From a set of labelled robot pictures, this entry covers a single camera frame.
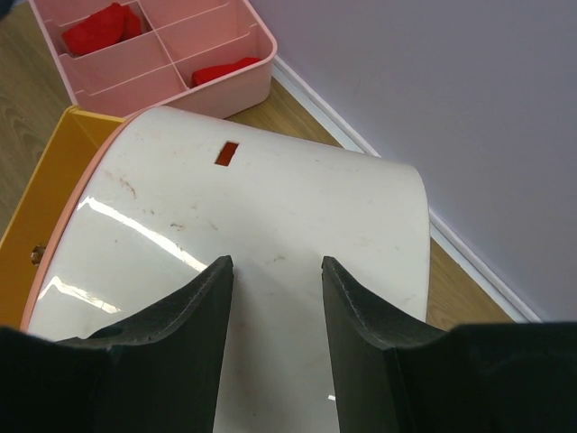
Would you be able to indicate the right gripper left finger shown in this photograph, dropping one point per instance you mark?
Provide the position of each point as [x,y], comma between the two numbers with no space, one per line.
[156,371]

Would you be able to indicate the red item middle compartment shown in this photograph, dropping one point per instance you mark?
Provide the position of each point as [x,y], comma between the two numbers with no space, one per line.
[102,29]

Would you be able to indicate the red item compartment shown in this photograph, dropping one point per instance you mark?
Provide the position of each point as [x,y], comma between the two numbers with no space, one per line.
[102,29]
[202,76]

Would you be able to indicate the red item right compartment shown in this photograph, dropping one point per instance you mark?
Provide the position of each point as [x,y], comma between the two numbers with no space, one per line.
[202,76]

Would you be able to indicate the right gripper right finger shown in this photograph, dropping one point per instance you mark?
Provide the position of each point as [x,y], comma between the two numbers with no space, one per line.
[395,373]

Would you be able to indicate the pink compartment tray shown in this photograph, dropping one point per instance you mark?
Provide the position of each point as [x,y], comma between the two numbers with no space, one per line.
[155,68]

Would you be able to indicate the white round drawer cabinet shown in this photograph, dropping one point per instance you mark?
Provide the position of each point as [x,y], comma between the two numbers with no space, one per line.
[120,214]

